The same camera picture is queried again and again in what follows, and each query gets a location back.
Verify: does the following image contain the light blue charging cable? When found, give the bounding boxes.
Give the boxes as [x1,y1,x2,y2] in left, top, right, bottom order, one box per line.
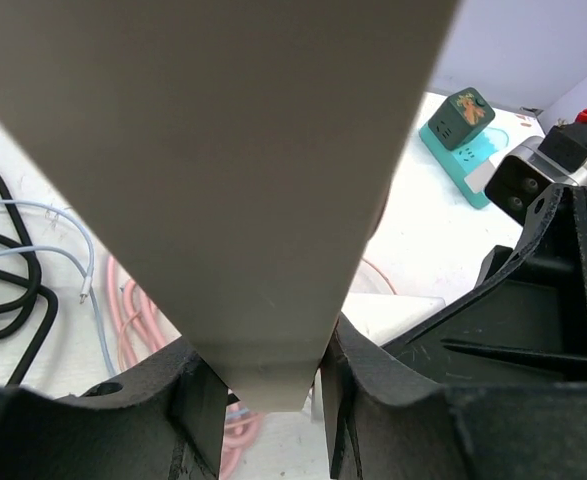
[0,199,119,376]

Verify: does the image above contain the pink power strip cable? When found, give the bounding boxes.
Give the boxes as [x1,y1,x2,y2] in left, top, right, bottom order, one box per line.
[105,252,269,480]

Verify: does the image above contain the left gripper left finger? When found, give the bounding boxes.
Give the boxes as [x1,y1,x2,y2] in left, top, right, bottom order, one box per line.
[0,340,228,479]

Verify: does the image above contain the dark green cube socket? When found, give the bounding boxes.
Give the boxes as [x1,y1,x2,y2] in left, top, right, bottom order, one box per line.
[427,87,495,151]

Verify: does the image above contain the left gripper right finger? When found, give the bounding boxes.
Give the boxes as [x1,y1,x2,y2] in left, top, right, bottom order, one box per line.
[321,318,587,479]

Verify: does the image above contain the teal triangular power strip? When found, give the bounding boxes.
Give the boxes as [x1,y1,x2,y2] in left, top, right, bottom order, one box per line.
[419,124,509,209]

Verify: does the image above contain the black power strip cable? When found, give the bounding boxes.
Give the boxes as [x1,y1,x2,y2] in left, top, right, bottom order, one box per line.
[0,154,60,386]

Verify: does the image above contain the white plug on teal strip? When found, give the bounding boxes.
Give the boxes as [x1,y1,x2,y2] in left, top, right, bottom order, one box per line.
[464,159,496,194]

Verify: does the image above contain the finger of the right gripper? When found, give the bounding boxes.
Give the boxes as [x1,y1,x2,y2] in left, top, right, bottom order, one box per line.
[383,187,587,383]

